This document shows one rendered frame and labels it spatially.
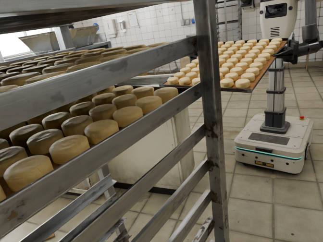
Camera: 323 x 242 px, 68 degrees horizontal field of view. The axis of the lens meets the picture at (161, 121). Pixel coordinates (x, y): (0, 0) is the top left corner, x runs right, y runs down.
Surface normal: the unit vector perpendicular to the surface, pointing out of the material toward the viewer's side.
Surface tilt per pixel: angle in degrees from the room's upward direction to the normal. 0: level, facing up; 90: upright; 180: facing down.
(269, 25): 90
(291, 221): 0
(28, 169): 0
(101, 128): 0
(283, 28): 90
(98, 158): 90
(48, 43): 110
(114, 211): 90
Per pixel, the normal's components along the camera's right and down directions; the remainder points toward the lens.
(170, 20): -0.38, 0.41
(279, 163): -0.58, 0.40
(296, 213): -0.15, -0.91
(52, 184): 0.80, 0.11
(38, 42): -0.28, 0.69
